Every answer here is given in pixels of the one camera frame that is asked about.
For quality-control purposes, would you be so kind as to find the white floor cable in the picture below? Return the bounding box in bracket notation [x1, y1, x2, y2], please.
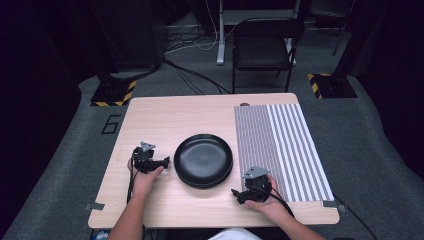
[164, 0, 236, 54]

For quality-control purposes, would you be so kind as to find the blue white object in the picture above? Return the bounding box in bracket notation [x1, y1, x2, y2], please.
[90, 229, 111, 240]

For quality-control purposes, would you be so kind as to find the white desk frame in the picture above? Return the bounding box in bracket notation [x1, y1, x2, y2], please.
[216, 0, 301, 66]

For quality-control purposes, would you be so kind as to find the person's right hand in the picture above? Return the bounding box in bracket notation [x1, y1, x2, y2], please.
[244, 174, 292, 225]

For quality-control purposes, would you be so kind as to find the grey white striped mat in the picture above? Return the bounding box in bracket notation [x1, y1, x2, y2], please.
[233, 103, 335, 203]

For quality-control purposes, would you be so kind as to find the person's white shirt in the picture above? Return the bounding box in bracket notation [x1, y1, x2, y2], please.
[207, 227, 263, 240]

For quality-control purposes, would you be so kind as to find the thin black floor cable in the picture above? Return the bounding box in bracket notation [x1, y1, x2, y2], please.
[172, 66, 207, 96]

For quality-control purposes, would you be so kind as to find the person's left hand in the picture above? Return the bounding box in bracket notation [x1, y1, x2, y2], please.
[127, 158, 165, 200]

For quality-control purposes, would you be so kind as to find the right hand-held gripper black cable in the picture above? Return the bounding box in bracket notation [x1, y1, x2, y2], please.
[252, 186, 378, 240]

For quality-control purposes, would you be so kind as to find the black stand base striped tape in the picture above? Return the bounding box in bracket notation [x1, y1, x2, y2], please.
[89, 78, 138, 108]
[307, 72, 358, 100]

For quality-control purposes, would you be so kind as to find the hand-held gripper black cable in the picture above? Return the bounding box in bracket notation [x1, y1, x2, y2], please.
[126, 147, 139, 205]
[252, 186, 378, 240]

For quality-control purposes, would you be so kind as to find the grey tape piece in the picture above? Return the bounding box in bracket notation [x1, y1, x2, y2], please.
[84, 202, 106, 212]
[322, 200, 348, 213]

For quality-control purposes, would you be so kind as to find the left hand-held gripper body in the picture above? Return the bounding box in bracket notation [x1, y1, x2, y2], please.
[132, 141, 157, 175]

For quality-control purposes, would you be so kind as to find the black round plate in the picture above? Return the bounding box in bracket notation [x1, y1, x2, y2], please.
[173, 133, 234, 184]
[175, 166, 234, 190]

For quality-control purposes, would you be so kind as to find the thick black floor cable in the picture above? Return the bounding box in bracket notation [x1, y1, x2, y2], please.
[111, 56, 233, 95]

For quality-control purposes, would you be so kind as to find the black folding chair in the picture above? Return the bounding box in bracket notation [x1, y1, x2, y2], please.
[231, 17, 306, 94]

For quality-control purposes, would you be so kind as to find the left hand-held gripper black cable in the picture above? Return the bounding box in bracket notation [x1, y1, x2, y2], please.
[126, 147, 139, 205]

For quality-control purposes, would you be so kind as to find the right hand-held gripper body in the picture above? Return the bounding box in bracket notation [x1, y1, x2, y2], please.
[242, 166, 273, 203]

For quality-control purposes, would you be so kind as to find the thin black stand leg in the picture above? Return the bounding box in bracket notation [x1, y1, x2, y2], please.
[331, 19, 355, 58]

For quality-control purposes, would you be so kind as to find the dark cabinet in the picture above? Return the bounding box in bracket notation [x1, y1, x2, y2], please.
[111, 0, 167, 70]

